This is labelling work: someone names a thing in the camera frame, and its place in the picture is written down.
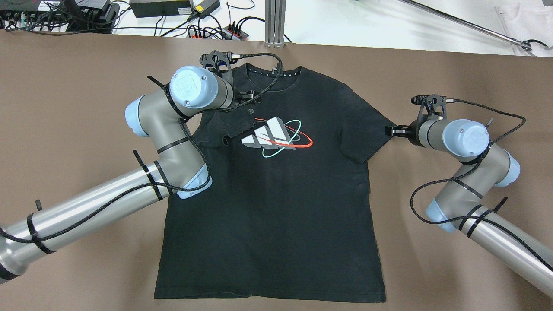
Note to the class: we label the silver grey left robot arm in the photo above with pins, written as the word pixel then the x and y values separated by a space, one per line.
pixel 181 168

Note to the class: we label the black printed t-shirt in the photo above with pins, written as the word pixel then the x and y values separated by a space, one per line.
pixel 287 215

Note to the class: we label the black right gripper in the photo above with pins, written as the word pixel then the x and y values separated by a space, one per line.
pixel 411 130

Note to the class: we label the metal rod with clamp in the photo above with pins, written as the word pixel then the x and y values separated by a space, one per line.
pixel 526 45

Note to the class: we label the black power adapter brick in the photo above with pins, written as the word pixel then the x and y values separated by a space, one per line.
pixel 151 8

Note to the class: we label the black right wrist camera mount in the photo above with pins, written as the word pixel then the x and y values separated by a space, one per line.
pixel 432 107

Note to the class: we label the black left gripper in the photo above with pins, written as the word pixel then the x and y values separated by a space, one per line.
pixel 244 96

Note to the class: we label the aluminium profile post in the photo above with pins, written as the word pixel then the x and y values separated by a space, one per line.
pixel 274 23

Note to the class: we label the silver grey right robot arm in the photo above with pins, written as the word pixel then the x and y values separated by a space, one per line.
pixel 458 205

